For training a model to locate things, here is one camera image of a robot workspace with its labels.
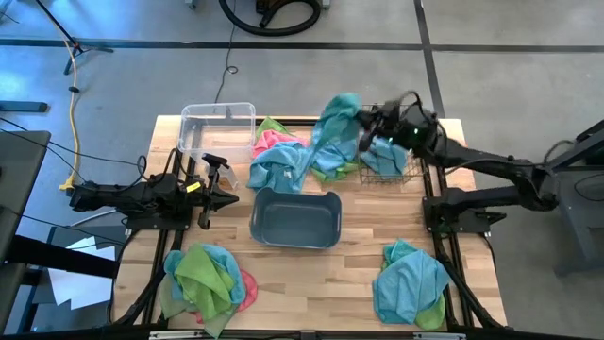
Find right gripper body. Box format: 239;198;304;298
358;99;412;153

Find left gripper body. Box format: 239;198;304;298
188;168;221;231

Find teal microfiber towel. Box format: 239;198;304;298
309;92;363;157
382;239;419;265

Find spray bottle with black head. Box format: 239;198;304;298
201;153;241;192

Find clear plastic bin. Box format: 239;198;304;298
177;101;257;166

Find grey-blue plastic basket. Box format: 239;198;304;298
248;186;344;250

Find white paper sheets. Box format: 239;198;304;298
46;234;120;311

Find black support beam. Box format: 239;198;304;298
0;234;120;281

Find dark grey desk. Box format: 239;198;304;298
0;129;52;332

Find dark grey equipment stand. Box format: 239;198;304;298
520;118;604;278

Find black flat floor bar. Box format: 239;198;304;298
0;99;49;114

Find black tripod stand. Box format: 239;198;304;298
33;0;115;77

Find metal wire basket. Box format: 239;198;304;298
353;103;425;186

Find black aluminium table frame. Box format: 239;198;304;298
110;116;510;332

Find silver metal bracket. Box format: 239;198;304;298
149;330;205;340
413;331;467;340

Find black vacuum hose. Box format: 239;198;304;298
218;0;324;38

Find thin black floor cable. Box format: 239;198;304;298
214;0;240;104

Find yellow extension cable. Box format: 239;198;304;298
49;13;81;193

